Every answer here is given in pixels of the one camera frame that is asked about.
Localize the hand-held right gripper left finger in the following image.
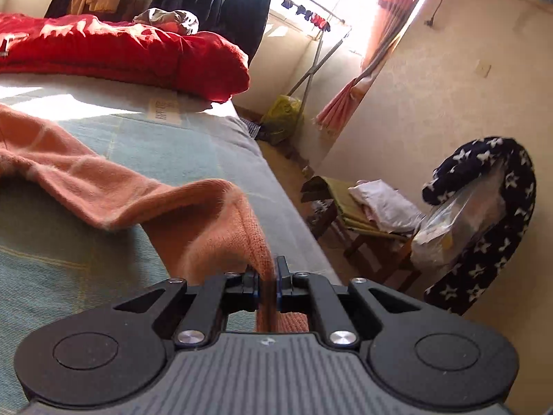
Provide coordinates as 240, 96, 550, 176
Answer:
114, 270, 261, 348

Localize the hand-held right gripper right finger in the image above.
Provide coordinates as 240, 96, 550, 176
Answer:
275, 256, 422, 349

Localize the orange knit sweater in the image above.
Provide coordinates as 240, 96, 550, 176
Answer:
0, 104, 309, 333

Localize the metal clothes drying rack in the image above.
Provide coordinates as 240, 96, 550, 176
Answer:
227, 0, 353, 109

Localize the dark wooden stool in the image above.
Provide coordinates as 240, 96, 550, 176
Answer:
301, 176, 422, 292

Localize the olive folded cloth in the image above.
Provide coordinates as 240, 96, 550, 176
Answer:
322, 176, 411, 236

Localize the white folded cloth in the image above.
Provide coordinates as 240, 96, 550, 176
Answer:
348, 179, 426, 234

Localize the yellow plastic bag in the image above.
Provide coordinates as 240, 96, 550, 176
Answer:
259, 94, 304, 144

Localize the clear plastic bag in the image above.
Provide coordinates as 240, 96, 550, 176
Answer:
410, 168, 506, 273

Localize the orange curtain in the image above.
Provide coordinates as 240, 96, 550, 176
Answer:
315, 0, 433, 132

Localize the navy star-print cloth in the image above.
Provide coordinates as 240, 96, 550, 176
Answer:
421, 136, 537, 316

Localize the black hanging jacket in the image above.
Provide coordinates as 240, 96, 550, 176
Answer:
216, 0, 272, 67

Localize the row of hanging socks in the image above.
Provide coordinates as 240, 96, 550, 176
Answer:
281, 0, 332, 33

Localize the red quilt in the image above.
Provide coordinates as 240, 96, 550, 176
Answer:
0, 13, 251, 103

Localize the grey-khaki crumpled garment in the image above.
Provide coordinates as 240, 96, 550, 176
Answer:
133, 8, 200, 36

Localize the brown hanging garment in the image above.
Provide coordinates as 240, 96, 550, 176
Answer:
116, 0, 156, 22

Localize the wall cable with plug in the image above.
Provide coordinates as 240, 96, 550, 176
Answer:
425, 0, 452, 27

